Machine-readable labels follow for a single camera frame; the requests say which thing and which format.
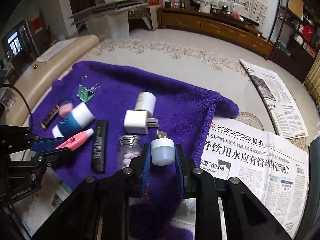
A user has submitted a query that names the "clear candy bottle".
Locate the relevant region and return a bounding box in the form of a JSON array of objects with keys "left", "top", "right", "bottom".
[{"left": 117, "top": 134, "right": 142, "bottom": 170}]

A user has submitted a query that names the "large spread newspaper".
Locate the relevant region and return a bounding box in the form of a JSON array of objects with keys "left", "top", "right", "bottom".
[{"left": 170, "top": 115, "right": 311, "bottom": 239}]

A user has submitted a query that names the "folded grey rack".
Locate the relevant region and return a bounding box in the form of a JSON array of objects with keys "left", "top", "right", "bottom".
[{"left": 69, "top": 0, "right": 149, "bottom": 26}]

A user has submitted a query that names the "newspaper under left side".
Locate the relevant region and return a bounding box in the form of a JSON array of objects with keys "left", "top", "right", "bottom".
[{"left": 15, "top": 168, "right": 72, "bottom": 237}]

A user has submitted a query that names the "purple towel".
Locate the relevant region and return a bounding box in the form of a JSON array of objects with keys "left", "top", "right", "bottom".
[{"left": 28, "top": 60, "right": 240, "bottom": 240}]

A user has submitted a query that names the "green binder clip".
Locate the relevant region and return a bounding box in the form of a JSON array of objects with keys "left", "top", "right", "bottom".
[{"left": 76, "top": 74, "right": 101, "bottom": 103}]

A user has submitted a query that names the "white and teal tube bottle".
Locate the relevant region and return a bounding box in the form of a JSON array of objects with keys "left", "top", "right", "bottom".
[{"left": 52, "top": 102, "right": 95, "bottom": 139}]

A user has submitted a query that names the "beige curtain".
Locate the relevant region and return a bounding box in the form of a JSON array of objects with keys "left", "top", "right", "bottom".
[{"left": 304, "top": 53, "right": 320, "bottom": 108}]

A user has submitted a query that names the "wooden tv cabinet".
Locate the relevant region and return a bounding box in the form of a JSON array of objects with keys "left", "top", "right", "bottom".
[{"left": 157, "top": 7, "right": 272, "bottom": 60}]

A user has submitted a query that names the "beige sofa armrest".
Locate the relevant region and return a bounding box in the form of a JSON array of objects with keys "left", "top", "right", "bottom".
[{"left": 1, "top": 35, "right": 99, "bottom": 126}]

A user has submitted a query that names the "white paper on armrest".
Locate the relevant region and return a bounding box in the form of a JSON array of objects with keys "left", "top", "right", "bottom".
[{"left": 36, "top": 37, "right": 78, "bottom": 63}]

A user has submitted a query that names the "pink tube white cap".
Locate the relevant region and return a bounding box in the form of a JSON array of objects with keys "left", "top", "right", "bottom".
[{"left": 55, "top": 128, "right": 94, "bottom": 151}]

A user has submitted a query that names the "dark shelving unit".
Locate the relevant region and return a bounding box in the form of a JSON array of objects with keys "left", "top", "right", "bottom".
[{"left": 268, "top": 0, "right": 319, "bottom": 83}]

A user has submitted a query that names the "black rectangular lighter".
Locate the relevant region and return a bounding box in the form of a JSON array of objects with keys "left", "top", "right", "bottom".
[{"left": 91, "top": 120, "right": 108, "bottom": 173}]

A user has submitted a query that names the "white charger plug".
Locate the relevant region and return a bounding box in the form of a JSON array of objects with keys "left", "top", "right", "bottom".
[{"left": 123, "top": 110, "right": 159, "bottom": 134}]

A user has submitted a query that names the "white usb night light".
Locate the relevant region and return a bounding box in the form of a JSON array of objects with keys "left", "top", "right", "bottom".
[{"left": 150, "top": 130, "right": 175, "bottom": 166}]

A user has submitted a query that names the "white tape roll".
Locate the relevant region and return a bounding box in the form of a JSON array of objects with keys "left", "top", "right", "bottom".
[{"left": 134, "top": 92, "right": 157, "bottom": 118}]

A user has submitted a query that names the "folded newspaper far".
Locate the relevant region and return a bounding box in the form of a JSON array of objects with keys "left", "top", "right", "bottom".
[{"left": 239, "top": 59, "right": 309, "bottom": 139}]

